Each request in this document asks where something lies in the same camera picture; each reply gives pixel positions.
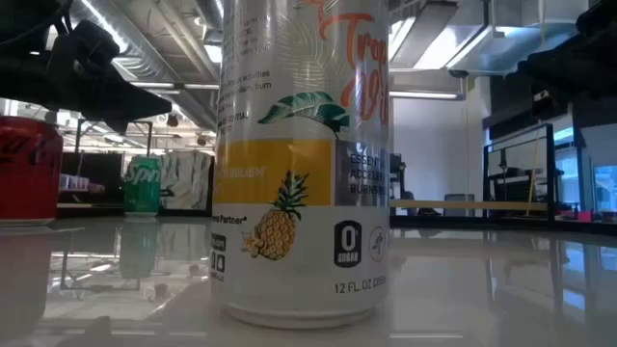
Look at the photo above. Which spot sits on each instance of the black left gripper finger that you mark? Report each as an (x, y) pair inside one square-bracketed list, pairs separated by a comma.
[(119, 126), (140, 103)]

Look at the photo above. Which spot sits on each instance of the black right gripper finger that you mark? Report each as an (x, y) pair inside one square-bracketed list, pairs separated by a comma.
[(520, 78)]

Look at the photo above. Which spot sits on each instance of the green Sprite can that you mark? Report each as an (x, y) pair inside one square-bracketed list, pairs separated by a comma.
[(142, 193)]

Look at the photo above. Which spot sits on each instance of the red cola can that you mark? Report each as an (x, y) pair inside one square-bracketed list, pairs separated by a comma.
[(29, 183)]

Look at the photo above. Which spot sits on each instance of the white pineapple Celsius can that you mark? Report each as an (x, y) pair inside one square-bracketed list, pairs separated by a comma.
[(299, 168)]

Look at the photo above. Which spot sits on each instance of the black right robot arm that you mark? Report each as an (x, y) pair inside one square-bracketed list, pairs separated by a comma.
[(600, 17)]

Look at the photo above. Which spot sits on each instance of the white ceiling hood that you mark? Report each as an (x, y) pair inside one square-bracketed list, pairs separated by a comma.
[(506, 53)]

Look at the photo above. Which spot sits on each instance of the black screen panel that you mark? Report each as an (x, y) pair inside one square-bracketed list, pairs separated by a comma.
[(103, 173)]

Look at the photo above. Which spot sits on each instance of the white green patterned cloth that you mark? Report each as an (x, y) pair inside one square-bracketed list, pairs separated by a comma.
[(185, 180)]

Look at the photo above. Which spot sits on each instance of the long ceiling tube light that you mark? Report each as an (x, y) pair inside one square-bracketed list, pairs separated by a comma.
[(424, 95)]

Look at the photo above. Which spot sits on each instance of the smooth silver ceiling pipe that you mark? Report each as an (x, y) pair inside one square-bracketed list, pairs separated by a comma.
[(209, 12)]

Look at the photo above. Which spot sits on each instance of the glowing blue window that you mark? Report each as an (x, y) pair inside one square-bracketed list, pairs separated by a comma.
[(606, 188)]

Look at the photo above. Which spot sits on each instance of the small red box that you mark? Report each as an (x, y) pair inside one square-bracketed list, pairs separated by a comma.
[(585, 216)]

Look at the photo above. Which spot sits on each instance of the black cabinet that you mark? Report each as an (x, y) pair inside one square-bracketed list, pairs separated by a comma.
[(396, 178)]

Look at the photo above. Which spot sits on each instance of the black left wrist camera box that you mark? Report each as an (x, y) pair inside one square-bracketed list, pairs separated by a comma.
[(87, 43)]

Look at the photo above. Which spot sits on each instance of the silver ribbed ceiling duct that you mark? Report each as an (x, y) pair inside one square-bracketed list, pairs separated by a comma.
[(144, 43)]

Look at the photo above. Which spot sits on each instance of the black frame wooden shelf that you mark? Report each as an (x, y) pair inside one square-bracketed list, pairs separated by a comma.
[(482, 205)]

